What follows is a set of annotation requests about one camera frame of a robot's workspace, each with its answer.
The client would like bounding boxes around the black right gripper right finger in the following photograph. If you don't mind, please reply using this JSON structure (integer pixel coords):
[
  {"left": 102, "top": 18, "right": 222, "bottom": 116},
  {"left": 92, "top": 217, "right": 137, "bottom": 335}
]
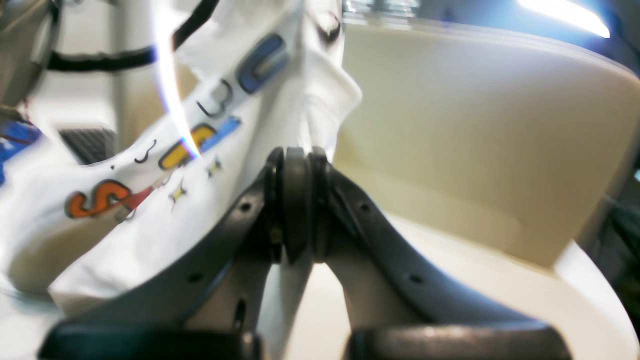
[{"left": 307, "top": 146, "right": 570, "bottom": 360}]

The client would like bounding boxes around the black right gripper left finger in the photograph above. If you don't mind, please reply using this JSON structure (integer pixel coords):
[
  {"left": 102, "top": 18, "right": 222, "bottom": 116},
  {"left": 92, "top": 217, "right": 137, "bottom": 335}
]
[{"left": 39, "top": 147, "right": 307, "bottom": 360}]

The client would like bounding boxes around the white graphic t-shirt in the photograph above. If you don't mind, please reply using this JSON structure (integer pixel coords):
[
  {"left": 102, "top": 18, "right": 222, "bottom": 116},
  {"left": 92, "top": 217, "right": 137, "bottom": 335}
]
[{"left": 0, "top": 0, "right": 362, "bottom": 360}]

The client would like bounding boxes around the beige partition panel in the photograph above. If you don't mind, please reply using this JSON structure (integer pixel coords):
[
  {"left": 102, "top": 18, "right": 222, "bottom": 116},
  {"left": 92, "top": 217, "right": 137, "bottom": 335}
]
[{"left": 334, "top": 23, "right": 639, "bottom": 267}]

